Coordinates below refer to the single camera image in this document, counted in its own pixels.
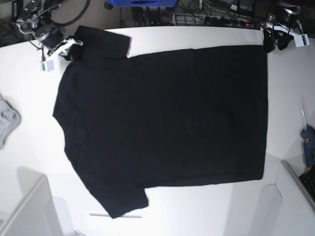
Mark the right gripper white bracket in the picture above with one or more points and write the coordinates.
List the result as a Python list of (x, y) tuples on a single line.
[(63, 48)]

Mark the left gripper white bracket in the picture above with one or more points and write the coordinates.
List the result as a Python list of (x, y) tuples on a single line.
[(293, 30)]

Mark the black T-shirt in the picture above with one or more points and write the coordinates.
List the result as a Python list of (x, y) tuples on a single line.
[(187, 117)]

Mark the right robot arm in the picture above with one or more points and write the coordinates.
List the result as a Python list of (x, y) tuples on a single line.
[(37, 17)]

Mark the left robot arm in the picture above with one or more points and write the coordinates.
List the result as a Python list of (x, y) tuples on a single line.
[(283, 16)]

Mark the blue box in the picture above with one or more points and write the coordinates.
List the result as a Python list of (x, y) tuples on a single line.
[(134, 3)]

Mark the grey cloth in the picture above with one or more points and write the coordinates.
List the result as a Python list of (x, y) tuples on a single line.
[(9, 120)]

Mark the blue glue gun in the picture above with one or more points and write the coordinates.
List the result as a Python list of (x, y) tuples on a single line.
[(308, 136)]

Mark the black keyboard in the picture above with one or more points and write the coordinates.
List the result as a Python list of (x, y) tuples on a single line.
[(308, 180)]

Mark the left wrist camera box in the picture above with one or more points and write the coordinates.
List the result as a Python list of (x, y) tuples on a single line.
[(301, 40)]

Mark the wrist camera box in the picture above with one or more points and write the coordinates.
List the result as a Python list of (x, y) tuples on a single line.
[(301, 40), (47, 65)]

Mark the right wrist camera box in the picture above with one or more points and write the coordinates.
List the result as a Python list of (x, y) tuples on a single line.
[(47, 65)]

